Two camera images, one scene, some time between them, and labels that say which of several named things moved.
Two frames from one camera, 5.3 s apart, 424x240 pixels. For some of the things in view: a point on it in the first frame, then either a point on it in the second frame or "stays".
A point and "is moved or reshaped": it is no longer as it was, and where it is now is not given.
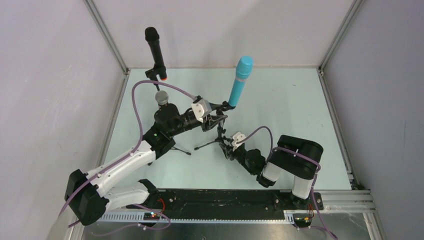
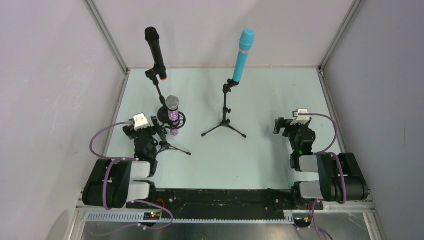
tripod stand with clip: [224, 107] -> [226, 89]
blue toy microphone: [244, 68] -> [246, 41]
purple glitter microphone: [161, 96] is moved or reshaped
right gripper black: [230, 149] -> [296, 127]
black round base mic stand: [152, 73] stays
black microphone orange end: [152, 35] stays
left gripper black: [209, 120] -> [143, 133]
